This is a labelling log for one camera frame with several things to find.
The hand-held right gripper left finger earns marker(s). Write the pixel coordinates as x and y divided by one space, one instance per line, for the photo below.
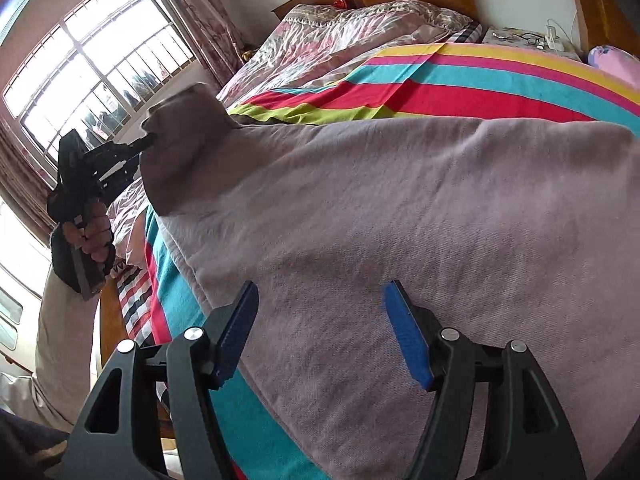
240 331

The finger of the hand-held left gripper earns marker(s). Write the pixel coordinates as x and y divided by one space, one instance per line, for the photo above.
120 175
122 150

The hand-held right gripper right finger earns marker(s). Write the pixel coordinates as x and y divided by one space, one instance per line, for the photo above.
407 336

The grey-mauve blanket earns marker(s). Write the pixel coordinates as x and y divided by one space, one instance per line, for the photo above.
375 210

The person's left forearm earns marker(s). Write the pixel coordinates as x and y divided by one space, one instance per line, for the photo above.
60 340

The person's left hand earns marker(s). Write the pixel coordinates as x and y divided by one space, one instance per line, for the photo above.
92 239

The floral pink curtain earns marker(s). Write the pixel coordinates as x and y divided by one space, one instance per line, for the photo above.
20 175
200 10

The barred window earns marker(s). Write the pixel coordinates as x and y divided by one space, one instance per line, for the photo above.
100 45

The floral pink quilt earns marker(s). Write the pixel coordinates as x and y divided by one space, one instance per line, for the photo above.
325 45

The person's dark clothing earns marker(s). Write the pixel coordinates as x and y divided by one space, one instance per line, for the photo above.
27 447

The striped colourful bedsheet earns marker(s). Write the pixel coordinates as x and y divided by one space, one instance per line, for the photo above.
450 85

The cloth-covered nightstand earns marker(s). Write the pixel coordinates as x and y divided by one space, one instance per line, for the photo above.
502 39

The black eyeglasses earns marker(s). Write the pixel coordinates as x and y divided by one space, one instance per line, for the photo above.
526 38

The white charger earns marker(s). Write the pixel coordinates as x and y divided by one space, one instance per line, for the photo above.
555 40

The pink pillow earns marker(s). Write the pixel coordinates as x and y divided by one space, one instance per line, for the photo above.
615 62

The wooden bed frame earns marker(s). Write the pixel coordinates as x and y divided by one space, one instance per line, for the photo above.
111 320

